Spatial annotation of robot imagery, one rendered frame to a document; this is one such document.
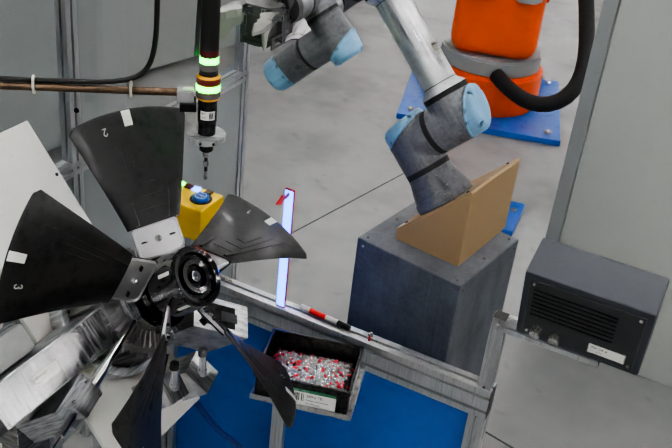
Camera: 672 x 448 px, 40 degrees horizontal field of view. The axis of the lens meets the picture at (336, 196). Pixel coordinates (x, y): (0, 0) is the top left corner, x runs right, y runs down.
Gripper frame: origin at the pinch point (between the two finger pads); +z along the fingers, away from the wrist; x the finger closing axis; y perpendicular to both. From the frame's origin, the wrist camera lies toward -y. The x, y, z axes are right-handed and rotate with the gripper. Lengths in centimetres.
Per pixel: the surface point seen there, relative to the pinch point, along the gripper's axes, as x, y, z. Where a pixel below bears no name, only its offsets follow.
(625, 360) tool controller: -79, 59, -23
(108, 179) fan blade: 18.0, 31.4, 14.1
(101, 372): 3, 55, 37
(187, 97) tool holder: 2.5, 11.5, 10.4
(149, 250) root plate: 7.1, 42.5, 16.3
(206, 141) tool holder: -1.4, 19.2, 10.1
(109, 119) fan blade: 22.0, 22.2, 8.2
